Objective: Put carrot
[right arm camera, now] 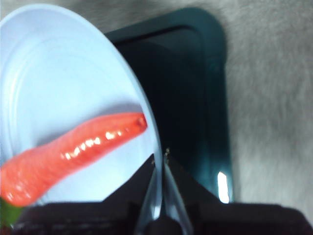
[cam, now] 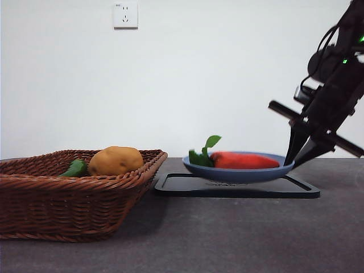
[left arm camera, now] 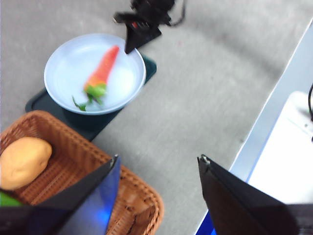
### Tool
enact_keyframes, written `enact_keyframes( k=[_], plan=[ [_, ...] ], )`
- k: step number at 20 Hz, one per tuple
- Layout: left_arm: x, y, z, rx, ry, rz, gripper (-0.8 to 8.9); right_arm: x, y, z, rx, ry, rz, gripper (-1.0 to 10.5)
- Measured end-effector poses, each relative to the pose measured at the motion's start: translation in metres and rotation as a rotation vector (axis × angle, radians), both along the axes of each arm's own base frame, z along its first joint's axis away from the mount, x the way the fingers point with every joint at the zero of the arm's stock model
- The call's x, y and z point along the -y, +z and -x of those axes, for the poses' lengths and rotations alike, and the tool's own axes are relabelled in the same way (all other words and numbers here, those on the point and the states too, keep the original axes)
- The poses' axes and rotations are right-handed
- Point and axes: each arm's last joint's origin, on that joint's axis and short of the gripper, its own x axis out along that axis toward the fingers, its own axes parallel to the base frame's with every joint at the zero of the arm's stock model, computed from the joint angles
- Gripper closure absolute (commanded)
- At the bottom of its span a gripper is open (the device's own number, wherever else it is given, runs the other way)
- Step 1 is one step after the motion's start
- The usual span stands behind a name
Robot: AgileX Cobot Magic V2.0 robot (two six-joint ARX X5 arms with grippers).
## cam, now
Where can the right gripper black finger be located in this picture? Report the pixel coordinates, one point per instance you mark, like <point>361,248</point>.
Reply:
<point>294,142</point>
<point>311,152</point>

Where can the orange carrot with green leaves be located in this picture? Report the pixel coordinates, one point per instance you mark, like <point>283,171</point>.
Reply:
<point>244,160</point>

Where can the light blue plate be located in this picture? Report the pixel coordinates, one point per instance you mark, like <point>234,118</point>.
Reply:
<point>241,175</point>

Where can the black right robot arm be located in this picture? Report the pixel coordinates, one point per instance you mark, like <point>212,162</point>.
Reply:
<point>352,25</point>

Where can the black flat tray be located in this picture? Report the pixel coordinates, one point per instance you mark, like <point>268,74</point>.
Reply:
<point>176,187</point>

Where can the yellow-brown potato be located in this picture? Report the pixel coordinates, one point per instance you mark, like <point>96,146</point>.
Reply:
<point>116,160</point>

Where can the green pepper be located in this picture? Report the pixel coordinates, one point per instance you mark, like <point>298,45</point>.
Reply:
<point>74,168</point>

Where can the brown woven wicker basket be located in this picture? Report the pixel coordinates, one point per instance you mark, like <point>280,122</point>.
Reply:
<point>71,210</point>

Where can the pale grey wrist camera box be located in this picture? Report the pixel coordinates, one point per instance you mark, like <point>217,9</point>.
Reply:
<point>302,94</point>

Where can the white wall socket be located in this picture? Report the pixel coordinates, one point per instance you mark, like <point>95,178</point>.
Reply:
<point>126,14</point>

